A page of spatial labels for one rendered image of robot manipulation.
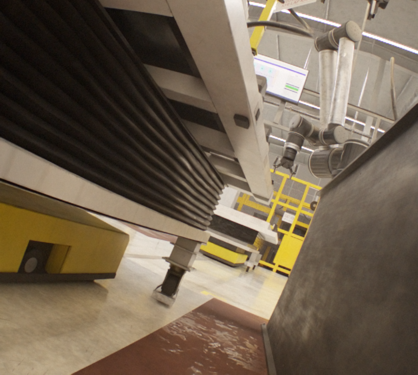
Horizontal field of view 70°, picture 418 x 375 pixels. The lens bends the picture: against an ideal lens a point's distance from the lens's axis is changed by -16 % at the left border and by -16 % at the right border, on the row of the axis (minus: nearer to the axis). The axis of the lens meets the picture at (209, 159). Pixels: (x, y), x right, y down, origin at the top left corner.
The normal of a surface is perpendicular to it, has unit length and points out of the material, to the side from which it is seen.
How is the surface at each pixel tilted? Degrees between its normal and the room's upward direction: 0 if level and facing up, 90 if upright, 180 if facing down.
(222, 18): 180
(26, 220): 90
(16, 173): 90
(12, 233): 90
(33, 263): 90
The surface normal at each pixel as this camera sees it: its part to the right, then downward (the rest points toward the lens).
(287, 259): -0.20, -0.29
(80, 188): 0.90, 0.33
